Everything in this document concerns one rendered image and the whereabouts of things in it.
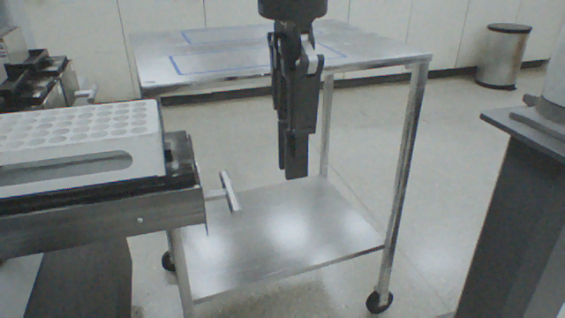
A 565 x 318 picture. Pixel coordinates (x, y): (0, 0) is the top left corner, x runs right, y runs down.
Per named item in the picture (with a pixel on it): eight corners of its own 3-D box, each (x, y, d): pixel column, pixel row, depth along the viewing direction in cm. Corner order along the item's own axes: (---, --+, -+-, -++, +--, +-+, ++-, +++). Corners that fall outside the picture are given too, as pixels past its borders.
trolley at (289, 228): (183, 387, 104) (121, 88, 64) (162, 268, 141) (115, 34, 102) (395, 310, 125) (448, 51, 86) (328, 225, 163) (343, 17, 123)
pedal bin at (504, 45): (496, 94, 302) (514, 31, 279) (463, 79, 334) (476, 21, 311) (528, 89, 310) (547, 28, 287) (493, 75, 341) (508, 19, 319)
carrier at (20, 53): (18, 56, 82) (9, 26, 79) (30, 56, 82) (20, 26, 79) (1, 71, 72) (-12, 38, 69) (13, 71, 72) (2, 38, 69)
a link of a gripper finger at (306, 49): (305, 18, 42) (324, 19, 38) (306, 66, 44) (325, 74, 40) (283, 19, 42) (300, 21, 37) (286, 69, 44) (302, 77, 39)
